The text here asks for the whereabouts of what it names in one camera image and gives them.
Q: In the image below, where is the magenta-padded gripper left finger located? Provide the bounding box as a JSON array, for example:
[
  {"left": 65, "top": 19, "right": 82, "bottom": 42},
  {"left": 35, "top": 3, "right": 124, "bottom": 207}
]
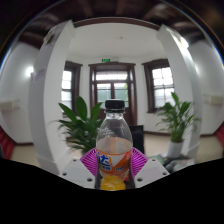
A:
[{"left": 59, "top": 147, "right": 99, "bottom": 190}]

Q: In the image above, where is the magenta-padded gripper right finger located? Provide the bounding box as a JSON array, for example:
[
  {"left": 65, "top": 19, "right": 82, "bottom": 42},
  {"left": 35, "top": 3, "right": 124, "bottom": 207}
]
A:
[{"left": 131, "top": 147, "right": 171, "bottom": 190}]

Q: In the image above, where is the clear orange-labelled drink bottle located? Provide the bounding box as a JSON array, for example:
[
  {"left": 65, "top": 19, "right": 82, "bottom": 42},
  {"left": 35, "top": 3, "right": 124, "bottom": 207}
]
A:
[{"left": 95, "top": 98, "right": 134, "bottom": 192}]

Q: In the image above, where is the black chair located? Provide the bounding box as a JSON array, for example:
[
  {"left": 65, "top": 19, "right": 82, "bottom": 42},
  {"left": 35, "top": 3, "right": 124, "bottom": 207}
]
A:
[{"left": 129, "top": 124, "right": 146, "bottom": 155}]

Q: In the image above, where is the large potted green plant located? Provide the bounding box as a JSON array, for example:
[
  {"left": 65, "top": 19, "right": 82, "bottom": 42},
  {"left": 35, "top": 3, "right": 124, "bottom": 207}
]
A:
[
  {"left": 53, "top": 95, "right": 105, "bottom": 155},
  {"left": 155, "top": 91, "right": 202, "bottom": 159}
]

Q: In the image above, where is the red carpeted staircase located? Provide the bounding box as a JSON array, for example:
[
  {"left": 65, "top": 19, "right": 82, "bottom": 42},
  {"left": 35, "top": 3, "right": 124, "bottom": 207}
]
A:
[
  {"left": 0, "top": 126, "right": 15, "bottom": 160},
  {"left": 214, "top": 123, "right": 224, "bottom": 148}
]

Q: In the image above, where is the dark-framed window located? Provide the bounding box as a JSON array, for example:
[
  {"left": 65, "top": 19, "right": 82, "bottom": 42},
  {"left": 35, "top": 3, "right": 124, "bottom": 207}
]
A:
[
  {"left": 141, "top": 58, "right": 176, "bottom": 114},
  {"left": 60, "top": 60, "right": 83, "bottom": 111}
]

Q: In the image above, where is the dark wooden double door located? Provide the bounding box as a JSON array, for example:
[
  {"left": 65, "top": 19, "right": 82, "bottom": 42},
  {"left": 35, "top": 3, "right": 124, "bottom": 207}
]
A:
[{"left": 88, "top": 61, "right": 138, "bottom": 127}]

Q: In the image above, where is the white wall-mounted unit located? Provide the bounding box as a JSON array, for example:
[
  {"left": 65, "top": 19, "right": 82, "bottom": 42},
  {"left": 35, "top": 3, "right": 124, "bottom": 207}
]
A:
[
  {"left": 203, "top": 93, "right": 224, "bottom": 107},
  {"left": 0, "top": 99, "right": 21, "bottom": 113}
]

